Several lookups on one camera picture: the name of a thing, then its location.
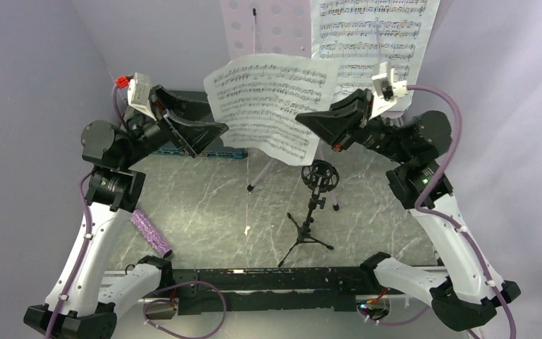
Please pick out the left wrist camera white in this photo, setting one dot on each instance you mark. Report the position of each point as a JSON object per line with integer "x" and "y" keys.
{"x": 138, "y": 91}

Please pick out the dark network switch box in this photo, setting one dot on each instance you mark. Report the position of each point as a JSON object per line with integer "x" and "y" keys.
{"x": 193, "y": 105}

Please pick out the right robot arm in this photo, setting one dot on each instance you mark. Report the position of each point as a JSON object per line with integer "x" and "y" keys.
{"x": 469, "y": 292}

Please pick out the lilac perforated music stand desk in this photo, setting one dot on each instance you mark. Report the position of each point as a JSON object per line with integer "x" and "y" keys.
{"x": 267, "y": 26}

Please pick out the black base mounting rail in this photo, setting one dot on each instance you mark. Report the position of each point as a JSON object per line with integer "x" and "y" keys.
{"x": 261, "y": 289}

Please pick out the black microphone tripod with shockmount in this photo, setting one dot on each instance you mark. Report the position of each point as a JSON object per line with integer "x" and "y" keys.
{"x": 320, "y": 177}

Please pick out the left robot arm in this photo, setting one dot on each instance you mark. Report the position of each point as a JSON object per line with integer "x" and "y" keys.
{"x": 78, "y": 306}

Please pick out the sheet music page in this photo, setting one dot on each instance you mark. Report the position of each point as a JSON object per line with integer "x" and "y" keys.
{"x": 258, "y": 97}
{"x": 358, "y": 34}

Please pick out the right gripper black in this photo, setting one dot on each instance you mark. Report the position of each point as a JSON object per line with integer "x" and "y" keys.
{"x": 345, "y": 124}

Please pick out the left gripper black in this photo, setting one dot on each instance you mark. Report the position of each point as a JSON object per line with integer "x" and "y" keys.
{"x": 195, "y": 136}

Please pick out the purple glitter tube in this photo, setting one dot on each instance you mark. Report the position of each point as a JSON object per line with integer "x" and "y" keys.
{"x": 151, "y": 234}

